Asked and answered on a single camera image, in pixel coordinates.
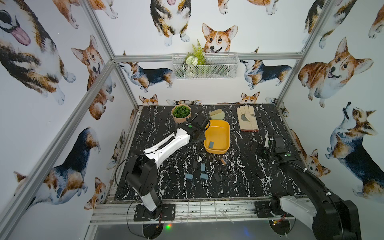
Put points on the black eraser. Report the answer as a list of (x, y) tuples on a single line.
[(217, 178)]

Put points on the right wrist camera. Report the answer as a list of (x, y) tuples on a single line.
[(279, 141)]

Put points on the yellow green sponge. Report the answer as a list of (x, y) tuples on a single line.
[(218, 114)]

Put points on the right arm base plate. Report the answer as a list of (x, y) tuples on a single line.
[(265, 209)]

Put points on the white wire wall basket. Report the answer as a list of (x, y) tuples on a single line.
[(219, 66)]

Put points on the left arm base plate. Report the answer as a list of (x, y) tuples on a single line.
[(165, 212)]

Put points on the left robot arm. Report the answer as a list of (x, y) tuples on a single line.
[(142, 167)]

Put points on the artificial fern with white flower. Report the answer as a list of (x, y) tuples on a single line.
[(195, 61)]

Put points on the beige work glove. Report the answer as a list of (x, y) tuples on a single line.
[(247, 118)]

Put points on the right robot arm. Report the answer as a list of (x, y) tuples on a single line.
[(327, 215)]

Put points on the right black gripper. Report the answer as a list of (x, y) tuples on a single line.
[(260, 149)]

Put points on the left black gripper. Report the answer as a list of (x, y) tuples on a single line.
[(201, 120)]

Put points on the pink pot with green plant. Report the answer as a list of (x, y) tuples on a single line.
[(181, 113)]

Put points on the yellow storage box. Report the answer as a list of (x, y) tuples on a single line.
[(219, 133)]

